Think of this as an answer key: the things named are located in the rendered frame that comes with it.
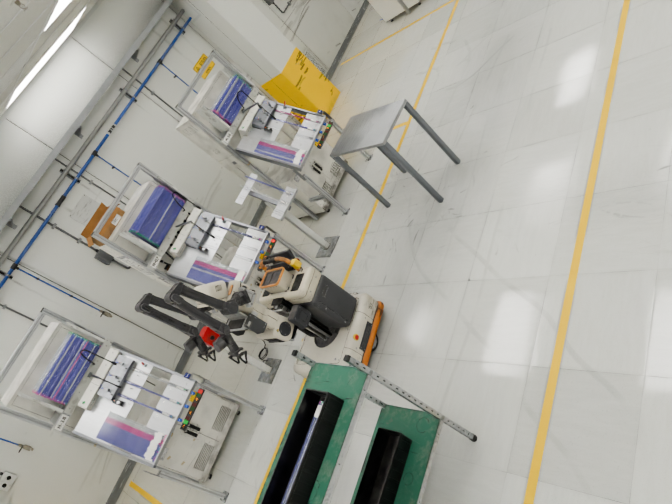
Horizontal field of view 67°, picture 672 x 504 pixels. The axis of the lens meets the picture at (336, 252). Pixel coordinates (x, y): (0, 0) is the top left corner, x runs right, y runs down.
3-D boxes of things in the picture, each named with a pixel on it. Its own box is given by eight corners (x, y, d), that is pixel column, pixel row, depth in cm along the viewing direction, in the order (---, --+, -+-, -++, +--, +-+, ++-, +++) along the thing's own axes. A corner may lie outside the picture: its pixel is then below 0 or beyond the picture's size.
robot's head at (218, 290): (210, 283, 350) (190, 287, 340) (226, 279, 335) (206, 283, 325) (215, 303, 350) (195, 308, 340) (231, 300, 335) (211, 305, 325)
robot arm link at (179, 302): (175, 291, 293) (166, 293, 300) (170, 299, 290) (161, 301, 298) (232, 326, 314) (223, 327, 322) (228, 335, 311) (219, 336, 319)
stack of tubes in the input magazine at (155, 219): (186, 200, 470) (161, 183, 457) (159, 247, 450) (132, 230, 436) (180, 203, 480) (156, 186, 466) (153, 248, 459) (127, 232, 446)
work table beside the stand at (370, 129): (442, 202, 433) (382, 142, 393) (386, 207, 489) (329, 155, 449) (460, 160, 447) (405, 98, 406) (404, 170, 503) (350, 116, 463)
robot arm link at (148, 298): (145, 289, 325) (139, 291, 333) (138, 309, 320) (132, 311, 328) (206, 309, 352) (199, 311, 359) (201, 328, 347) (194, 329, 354)
